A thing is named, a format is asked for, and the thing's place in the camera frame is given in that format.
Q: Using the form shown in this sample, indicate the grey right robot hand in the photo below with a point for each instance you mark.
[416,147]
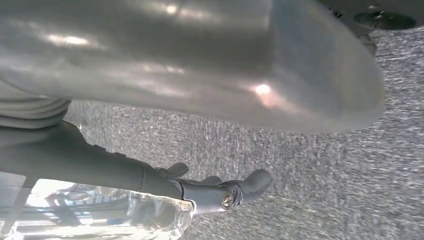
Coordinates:
[198,59]

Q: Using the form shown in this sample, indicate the black robot right foot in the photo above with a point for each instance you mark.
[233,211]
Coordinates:
[384,20]

